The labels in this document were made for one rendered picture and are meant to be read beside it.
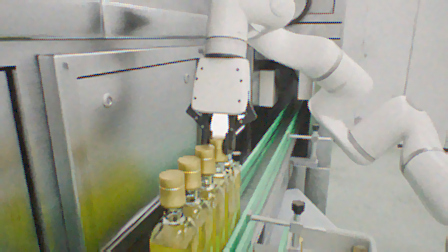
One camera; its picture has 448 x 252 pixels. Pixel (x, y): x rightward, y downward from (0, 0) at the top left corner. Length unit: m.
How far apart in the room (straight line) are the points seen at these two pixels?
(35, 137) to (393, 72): 4.06
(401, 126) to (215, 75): 0.39
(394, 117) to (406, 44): 3.57
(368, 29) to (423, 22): 0.56
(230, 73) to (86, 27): 0.24
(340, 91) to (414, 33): 3.60
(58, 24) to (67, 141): 0.14
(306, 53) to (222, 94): 0.22
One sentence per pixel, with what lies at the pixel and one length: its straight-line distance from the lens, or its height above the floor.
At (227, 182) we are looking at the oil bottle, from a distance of 0.59.
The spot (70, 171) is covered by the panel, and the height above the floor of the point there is 1.17.
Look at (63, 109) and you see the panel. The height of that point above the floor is 1.25.
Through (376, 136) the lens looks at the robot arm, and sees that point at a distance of 0.72.
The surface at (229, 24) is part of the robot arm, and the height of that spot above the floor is 1.36.
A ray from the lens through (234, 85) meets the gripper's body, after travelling 0.55.
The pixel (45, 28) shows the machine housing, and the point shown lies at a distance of 0.44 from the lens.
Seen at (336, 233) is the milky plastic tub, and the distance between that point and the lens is 0.95.
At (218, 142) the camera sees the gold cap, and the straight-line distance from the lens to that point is 0.57.
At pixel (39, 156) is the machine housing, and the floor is 1.19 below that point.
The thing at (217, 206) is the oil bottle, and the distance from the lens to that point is 0.55.
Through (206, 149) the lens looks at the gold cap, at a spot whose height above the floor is 1.16.
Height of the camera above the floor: 1.34
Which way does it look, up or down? 17 degrees down
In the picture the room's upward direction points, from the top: straight up
